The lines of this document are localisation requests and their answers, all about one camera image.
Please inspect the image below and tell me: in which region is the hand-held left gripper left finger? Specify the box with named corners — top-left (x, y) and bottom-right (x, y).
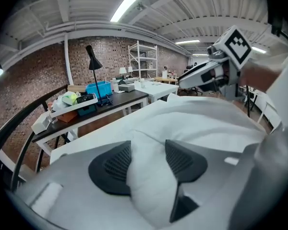
top-left (15, 140), bottom-right (150, 230)

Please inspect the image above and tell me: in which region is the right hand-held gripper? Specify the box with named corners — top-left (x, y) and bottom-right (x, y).
top-left (177, 24), bottom-right (253, 101)

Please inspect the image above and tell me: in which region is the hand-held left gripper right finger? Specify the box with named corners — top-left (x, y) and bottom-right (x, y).
top-left (164, 139), bottom-right (259, 230)

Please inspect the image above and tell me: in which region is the white pillowcase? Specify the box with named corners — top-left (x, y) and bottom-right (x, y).
top-left (124, 92), bottom-right (267, 153)

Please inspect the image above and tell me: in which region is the person's right forearm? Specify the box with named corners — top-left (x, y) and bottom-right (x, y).
top-left (239, 62), bottom-right (283, 93)

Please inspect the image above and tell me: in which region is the round wooden table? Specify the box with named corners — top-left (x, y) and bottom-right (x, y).
top-left (155, 77), bottom-right (178, 85)

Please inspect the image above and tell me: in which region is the white side table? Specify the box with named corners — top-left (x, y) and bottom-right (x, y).
top-left (134, 80), bottom-right (180, 104)

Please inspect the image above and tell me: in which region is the white shelf rack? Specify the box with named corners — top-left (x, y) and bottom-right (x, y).
top-left (128, 40), bottom-right (158, 80)

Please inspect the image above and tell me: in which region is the grey tissue box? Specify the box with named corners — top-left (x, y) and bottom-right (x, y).
top-left (118, 84), bottom-right (135, 92)

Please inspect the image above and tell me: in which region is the white rectangular box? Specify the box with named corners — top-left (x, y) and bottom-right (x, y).
top-left (31, 117), bottom-right (51, 135)

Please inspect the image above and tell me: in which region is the orange box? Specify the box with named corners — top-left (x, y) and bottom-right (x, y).
top-left (56, 110), bottom-right (78, 123)

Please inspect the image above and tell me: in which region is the clear glass jar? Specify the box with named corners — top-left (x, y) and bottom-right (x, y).
top-left (46, 113), bottom-right (59, 125)

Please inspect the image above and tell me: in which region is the teal box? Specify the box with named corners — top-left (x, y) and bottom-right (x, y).
top-left (77, 103), bottom-right (98, 117)

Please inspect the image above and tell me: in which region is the white plastic tray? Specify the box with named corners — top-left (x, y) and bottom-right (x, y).
top-left (49, 93), bottom-right (98, 119)

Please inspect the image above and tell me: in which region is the blue plastic bin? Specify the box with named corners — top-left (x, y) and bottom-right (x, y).
top-left (85, 80), bottom-right (113, 102)

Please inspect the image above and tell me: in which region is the white plastic bag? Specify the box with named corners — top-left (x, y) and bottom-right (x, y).
top-left (51, 97), bottom-right (69, 112)

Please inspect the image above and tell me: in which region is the black metal railing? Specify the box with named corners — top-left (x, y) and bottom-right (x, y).
top-left (0, 84), bottom-right (70, 194)

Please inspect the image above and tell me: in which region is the yellow-green pouch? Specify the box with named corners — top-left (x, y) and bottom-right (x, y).
top-left (61, 91), bottom-right (79, 106)

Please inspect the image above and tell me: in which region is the black pouch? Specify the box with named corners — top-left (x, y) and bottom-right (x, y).
top-left (76, 94), bottom-right (95, 104)

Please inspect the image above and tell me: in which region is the black desk lamp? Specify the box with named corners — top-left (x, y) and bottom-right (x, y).
top-left (85, 45), bottom-right (113, 107)

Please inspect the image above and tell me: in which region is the brown cardboard box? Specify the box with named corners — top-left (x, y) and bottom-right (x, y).
top-left (67, 84), bottom-right (87, 93)

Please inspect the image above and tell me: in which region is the dark top white frame table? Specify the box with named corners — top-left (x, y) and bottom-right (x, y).
top-left (31, 90), bottom-right (149, 172)

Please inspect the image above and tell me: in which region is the white wall pipe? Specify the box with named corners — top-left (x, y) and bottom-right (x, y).
top-left (63, 33), bottom-right (74, 86)

